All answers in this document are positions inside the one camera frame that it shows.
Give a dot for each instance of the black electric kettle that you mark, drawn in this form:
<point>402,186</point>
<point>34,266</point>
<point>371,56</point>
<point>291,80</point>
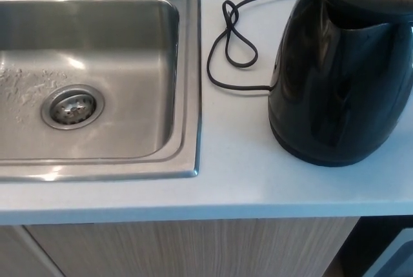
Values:
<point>338,80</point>

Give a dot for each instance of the black kettle base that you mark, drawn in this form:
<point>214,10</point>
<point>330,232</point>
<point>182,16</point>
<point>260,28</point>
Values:
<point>322,160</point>

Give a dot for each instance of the stainless steel sink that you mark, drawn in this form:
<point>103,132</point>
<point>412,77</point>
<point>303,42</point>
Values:
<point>113,47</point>

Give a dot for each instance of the metal sink drain strainer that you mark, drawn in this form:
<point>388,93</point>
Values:
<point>72,107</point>

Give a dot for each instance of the built-in kitchen appliance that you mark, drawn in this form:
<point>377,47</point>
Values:
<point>380,244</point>

